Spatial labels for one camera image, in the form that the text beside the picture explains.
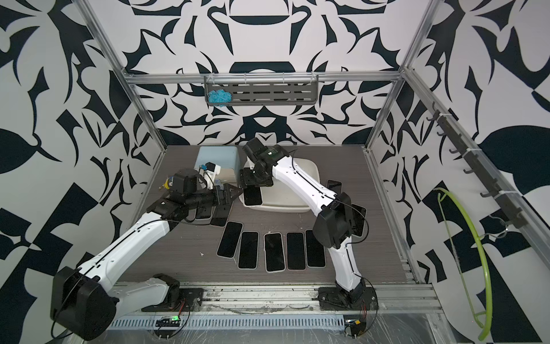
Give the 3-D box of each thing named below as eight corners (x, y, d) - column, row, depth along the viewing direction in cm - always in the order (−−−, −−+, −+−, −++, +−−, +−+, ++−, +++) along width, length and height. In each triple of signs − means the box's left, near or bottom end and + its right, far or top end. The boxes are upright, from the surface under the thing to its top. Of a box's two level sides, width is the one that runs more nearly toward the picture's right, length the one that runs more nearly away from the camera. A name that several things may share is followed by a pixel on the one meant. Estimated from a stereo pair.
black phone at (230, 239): (216, 255, 86) (215, 253, 84) (228, 222, 95) (228, 219, 93) (233, 259, 85) (232, 257, 83) (244, 225, 94) (244, 223, 93)
